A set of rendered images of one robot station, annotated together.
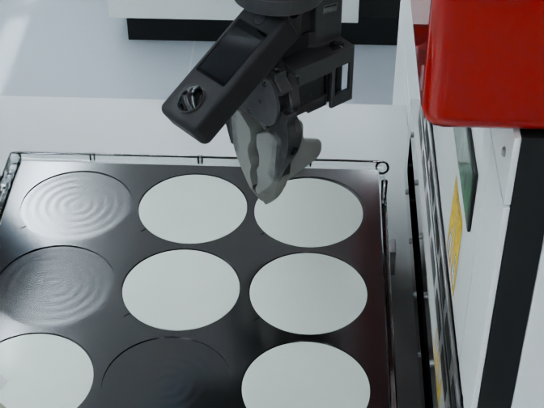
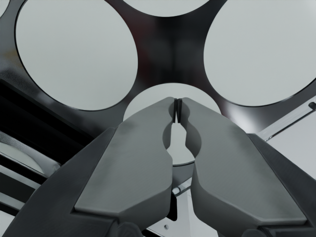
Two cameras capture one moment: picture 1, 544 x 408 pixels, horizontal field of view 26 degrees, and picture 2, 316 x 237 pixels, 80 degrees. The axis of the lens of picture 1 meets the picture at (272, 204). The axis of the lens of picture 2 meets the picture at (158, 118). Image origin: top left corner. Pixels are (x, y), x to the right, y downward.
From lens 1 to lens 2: 0.92 m
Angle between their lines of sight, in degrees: 39
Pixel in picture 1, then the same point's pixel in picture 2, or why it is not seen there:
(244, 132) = (219, 170)
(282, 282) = (104, 46)
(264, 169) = (147, 127)
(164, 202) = (307, 27)
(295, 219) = not seen: hidden behind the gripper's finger
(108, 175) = not seen: outside the picture
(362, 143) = not seen: hidden behind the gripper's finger
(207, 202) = (259, 68)
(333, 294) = (64, 75)
